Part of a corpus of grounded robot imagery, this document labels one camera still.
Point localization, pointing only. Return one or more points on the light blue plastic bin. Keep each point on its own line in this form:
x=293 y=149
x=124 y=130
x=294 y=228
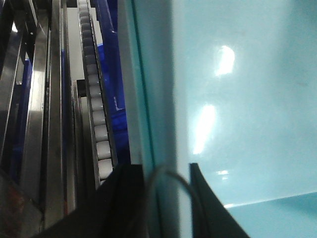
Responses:
x=232 y=86

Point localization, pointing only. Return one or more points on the steel shelf frame posts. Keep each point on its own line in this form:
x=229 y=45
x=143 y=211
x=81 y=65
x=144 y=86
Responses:
x=37 y=146

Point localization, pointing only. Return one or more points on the white roller track left shelf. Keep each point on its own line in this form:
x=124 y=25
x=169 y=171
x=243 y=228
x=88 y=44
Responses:
x=103 y=144

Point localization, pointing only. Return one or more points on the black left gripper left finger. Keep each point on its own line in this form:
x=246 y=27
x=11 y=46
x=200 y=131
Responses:
x=115 y=210

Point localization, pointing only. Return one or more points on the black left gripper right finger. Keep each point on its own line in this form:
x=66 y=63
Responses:
x=210 y=218

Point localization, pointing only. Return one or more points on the dark blue bin left shelf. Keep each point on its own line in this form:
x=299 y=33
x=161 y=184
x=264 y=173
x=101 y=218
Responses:
x=107 y=16

